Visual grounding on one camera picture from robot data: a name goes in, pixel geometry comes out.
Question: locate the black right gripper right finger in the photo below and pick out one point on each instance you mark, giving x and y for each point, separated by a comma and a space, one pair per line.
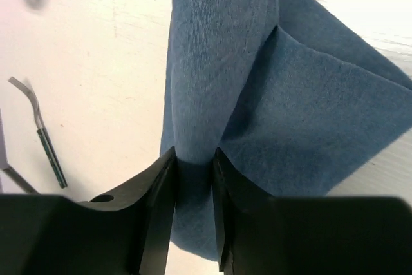
257, 233

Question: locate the blue cloth napkin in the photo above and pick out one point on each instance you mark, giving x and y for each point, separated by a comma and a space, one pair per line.
293, 97

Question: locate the fork with green handle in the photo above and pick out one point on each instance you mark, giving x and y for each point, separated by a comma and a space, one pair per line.
42, 132

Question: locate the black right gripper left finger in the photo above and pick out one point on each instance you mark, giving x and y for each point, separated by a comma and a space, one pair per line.
123, 231

